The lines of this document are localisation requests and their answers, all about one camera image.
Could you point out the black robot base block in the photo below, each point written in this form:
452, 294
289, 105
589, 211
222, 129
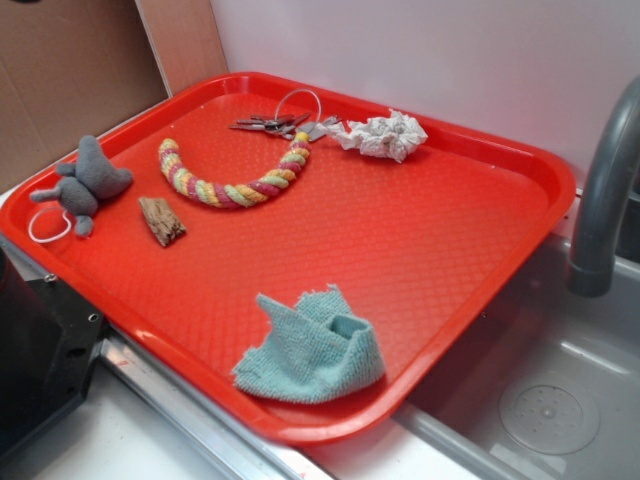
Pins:
50, 337

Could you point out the light blue microfiber cloth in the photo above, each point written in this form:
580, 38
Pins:
316, 351

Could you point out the red plastic tray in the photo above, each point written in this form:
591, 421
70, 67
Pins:
418, 249

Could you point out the bunch of metal keys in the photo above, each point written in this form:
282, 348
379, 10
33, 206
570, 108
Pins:
309, 126

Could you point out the crumpled white paper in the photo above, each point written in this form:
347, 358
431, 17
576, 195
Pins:
394, 137

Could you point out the small brown wood piece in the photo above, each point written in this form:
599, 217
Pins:
161, 220

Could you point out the grey plush mouse toy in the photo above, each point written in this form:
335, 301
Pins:
92, 178

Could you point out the white elastic loop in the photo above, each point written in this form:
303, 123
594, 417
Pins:
49, 225

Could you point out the grey toy sink basin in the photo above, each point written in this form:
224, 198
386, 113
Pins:
544, 384

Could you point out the grey plastic faucet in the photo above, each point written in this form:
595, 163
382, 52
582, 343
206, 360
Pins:
607, 223

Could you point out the brown cardboard panel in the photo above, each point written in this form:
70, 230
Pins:
70, 68

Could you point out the multicolour twisted rope toy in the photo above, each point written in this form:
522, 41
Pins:
242, 195

